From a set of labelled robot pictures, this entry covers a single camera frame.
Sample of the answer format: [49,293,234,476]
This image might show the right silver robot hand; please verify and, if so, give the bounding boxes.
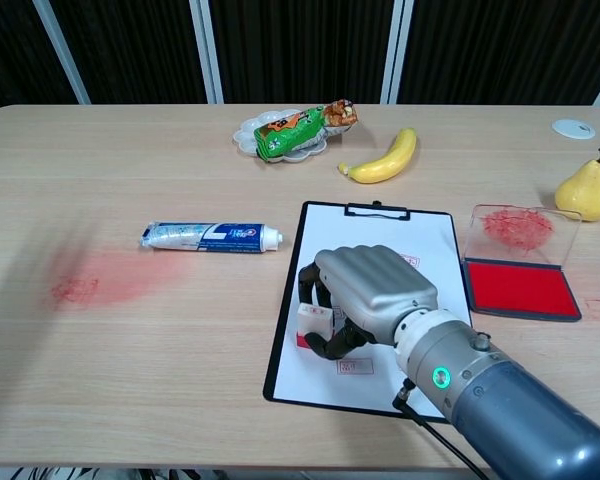
[294,244,441,362]

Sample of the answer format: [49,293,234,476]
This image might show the white red rectangular stamp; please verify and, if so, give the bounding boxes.
[294,303,335,351]

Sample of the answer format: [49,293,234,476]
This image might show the white stamped paper sheet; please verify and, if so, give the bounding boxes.
[272,203,471,419]

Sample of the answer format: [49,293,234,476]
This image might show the black clipboard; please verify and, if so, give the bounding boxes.
[262,200,474,420]

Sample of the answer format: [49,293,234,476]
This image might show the yellow banana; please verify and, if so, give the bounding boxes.
[337,127,418,185]

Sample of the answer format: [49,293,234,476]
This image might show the red ink pad clear lid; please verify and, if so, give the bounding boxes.
[460,203,583,323]

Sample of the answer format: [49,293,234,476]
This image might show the green orange snack bag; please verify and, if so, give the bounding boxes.
[253,99,360,162]

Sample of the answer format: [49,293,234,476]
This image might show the blue white toothpaste tube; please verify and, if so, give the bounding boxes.
[138,220,285,253]

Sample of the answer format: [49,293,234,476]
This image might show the white flower-shaped plate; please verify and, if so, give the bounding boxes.
[232,108,331,164]

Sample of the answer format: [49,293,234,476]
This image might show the yellow pear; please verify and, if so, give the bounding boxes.
[553,146,600,223]

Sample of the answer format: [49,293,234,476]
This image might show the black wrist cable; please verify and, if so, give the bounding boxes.
[392,378,489,480]

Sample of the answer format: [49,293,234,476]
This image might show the white round cable grommet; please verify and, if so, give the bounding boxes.
[552,118,596,140]

